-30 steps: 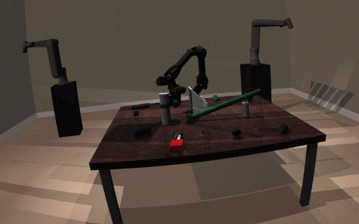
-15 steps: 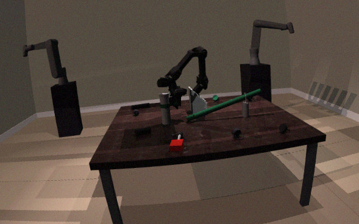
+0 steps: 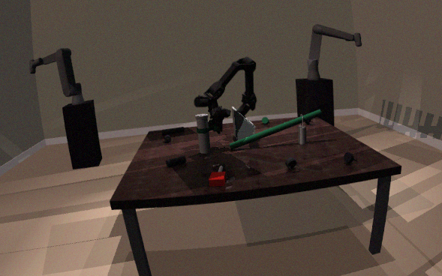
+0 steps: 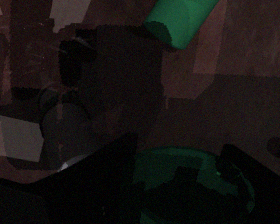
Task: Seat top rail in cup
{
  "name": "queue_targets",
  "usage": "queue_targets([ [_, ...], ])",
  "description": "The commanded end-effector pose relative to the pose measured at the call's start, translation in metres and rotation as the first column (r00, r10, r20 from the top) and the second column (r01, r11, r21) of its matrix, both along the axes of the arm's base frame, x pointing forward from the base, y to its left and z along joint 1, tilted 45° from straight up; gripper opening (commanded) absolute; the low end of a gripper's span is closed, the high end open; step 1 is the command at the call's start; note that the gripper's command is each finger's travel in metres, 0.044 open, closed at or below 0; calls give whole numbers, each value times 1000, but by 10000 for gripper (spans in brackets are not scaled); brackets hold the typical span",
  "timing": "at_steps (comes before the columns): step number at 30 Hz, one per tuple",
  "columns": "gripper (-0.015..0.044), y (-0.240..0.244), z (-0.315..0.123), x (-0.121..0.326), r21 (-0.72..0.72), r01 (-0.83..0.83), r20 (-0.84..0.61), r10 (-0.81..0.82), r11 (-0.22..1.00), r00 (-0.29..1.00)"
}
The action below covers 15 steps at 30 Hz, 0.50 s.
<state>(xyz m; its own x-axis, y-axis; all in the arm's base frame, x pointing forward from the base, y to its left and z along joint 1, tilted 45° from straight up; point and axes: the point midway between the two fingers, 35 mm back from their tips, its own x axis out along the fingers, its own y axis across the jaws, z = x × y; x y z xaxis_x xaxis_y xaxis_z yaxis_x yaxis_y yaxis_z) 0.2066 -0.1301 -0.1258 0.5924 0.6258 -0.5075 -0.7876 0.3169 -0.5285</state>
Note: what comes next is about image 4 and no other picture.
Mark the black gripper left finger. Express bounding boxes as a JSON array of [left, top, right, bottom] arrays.
[[0, 132, 139, 224]]

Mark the grey post with white cap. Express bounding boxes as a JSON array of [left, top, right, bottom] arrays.
[[56, 153, 92, 173]]

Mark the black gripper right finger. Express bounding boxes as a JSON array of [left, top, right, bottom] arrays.
[[220, 144, 280, 224]]

